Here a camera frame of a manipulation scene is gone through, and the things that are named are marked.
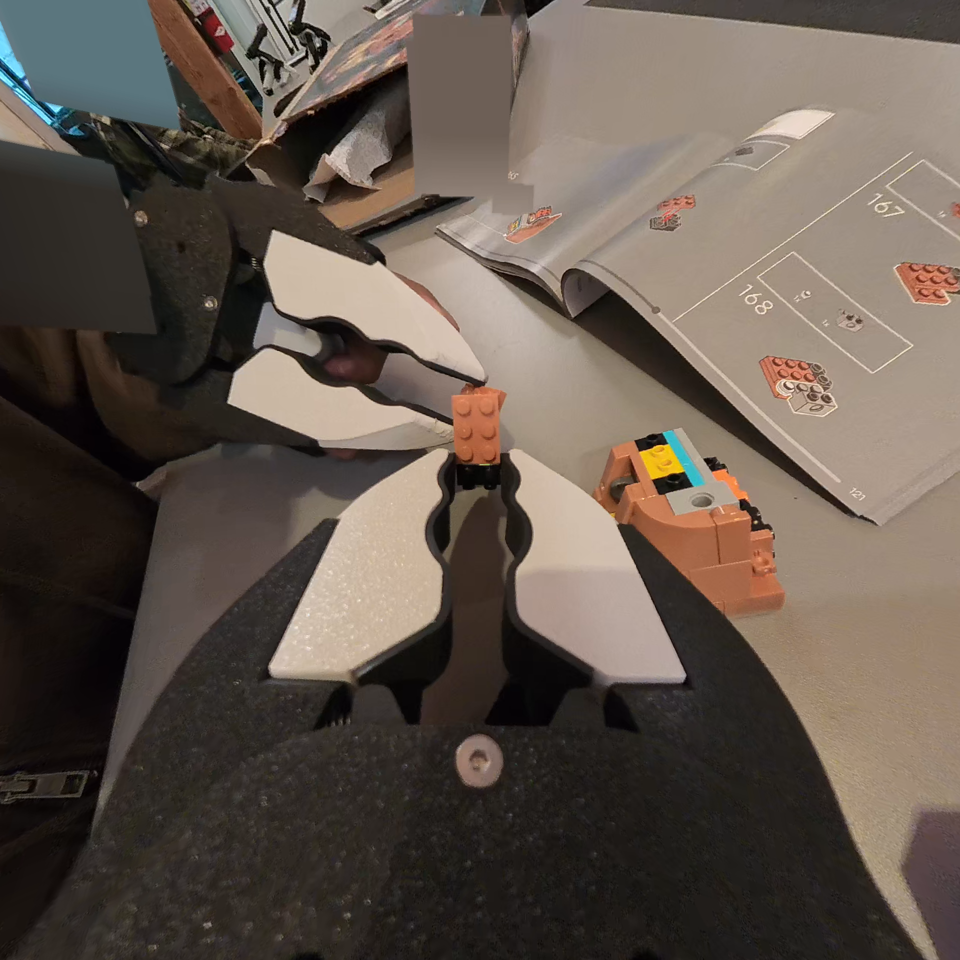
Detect colourful toy set box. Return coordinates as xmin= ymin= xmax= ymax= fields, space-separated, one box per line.
xmin=247 ymin=0 xmax=531 ymax=235

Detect red fire extinguisher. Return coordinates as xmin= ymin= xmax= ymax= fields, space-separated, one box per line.
xmin=193 ymin=0 xmax=234 ymax=55

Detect grey instruction booklet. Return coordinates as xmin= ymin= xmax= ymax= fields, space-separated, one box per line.
xmin=435 ymin=108 xmax=960 ymax=526

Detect hanging plaid coat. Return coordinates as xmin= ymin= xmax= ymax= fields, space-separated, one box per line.
xmin=60 ymin=112 xmax=260 ymax=189

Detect wooden pillar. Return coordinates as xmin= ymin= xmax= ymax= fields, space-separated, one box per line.
xmin=148 ymin=0 xmax=264 ymax=142

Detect brown brick model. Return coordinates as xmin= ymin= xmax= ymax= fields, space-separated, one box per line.
xmin=592 ymin=427 xmax=786 ymax=618

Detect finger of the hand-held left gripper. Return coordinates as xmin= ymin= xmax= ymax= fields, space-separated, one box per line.
xmin=227 ymin=346 xmax=456 ymax=453
xmin=264 ymin=228 xmax=487 ymax=384

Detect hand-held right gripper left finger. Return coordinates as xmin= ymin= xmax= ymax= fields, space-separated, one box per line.
xmin=267 ymin=448 xmax=456 ymax=681

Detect grey desk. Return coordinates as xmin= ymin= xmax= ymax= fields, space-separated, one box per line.
xmin=97 ymin=0 xmax=960 ymax=960

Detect person's brown jacket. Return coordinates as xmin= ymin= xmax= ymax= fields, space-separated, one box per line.
xmin=0 ymin=397 xmax=162 ymax=960

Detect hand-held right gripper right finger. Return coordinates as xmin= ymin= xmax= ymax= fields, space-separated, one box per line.
xmin=504 ymin=448 xmax=689 ymax=687

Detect person's left hand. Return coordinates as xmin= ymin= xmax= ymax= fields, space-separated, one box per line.
xmin=322 ymin=273 xmax=460 ymax=384

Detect person's left forearm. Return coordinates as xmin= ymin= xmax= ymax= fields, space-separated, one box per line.
xmin=0 ymin=327 xmax=226 ymax=481

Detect brown brick plate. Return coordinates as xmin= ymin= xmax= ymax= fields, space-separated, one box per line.
xmin=451 ymin=386 xmax=505 ymax=465

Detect grey plastic bag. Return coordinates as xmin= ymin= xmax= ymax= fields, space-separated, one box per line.
xmin=303 ymin=93 xmax=414 ymax=204

